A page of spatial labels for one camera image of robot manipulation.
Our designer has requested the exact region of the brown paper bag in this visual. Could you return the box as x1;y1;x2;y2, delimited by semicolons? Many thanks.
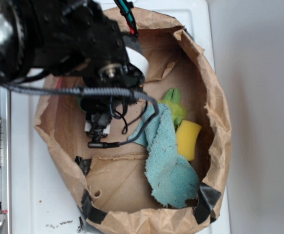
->
34;8;231;234

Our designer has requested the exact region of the black braided cable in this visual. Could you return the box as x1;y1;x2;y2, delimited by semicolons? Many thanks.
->
0;81;160;149

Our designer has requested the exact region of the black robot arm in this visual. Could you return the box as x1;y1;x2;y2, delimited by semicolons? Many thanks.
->
0;0;149;148

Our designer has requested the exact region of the light blue microfiber cloth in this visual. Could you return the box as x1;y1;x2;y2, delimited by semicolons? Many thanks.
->
129;104;199;209

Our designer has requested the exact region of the green textured ball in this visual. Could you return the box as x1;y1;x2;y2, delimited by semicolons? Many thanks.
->
77;97;83;110

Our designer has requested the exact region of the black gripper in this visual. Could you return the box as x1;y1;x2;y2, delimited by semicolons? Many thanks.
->
79;96;127;143

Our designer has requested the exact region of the yellow sponge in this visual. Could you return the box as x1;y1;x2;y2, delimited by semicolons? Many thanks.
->
176;120;202;161

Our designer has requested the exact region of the green plush toy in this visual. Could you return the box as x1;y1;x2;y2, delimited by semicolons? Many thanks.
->
158;88;187;129

